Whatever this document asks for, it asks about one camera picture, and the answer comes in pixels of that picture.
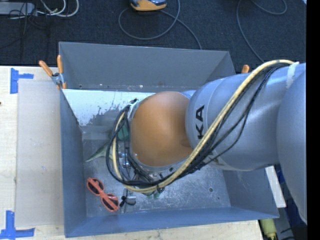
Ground grey metal bin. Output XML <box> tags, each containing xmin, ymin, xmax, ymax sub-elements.
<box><xmin>57</xmin><ymin>41</ymin><xmax>280</xmax><ymax>239</ymax></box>

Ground orange-red sunglasses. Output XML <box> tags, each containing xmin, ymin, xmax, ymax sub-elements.
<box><xmin>86</xmin><ymin>177</ymin><xmax>120</xmax><ymax>213</ymax></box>

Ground teal green object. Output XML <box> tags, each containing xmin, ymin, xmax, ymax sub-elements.
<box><xmin>116</xmin><ymin>125</ymin><xmax>131</xmax><ymax>142</ymax></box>

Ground pale wood flat board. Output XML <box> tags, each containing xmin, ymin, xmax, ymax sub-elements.
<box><xmin>14</xmin><ymin>79</ymin><xmax>65</xmax><ymax>229</ymax></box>

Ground olive green pointed toy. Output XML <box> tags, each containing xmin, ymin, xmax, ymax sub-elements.
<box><xmin>84</xmin><ymin>138</ymin><xmax>112</xmax><ymax>163</ymax></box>

